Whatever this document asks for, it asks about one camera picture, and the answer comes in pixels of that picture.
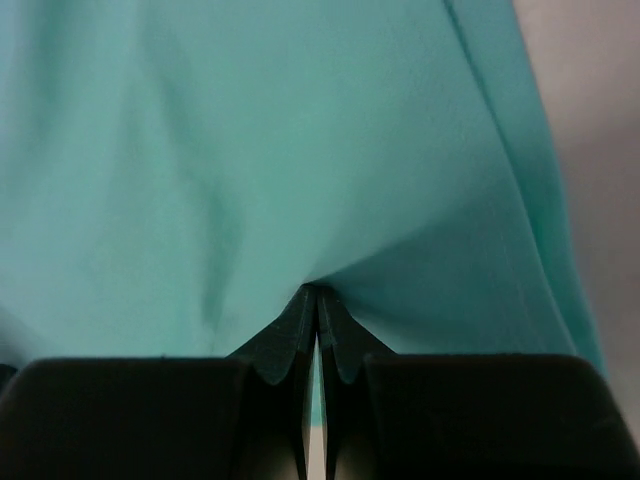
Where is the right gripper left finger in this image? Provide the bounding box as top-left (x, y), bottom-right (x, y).
top-left (229, 286), bottom-right (316, 479)

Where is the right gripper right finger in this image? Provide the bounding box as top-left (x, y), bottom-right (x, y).
top-left (317, 287), bottom-right (394, 479)

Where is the mint green t shirt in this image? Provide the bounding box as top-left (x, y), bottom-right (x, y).
top-left (1, 1), bottom-right (604, 369)

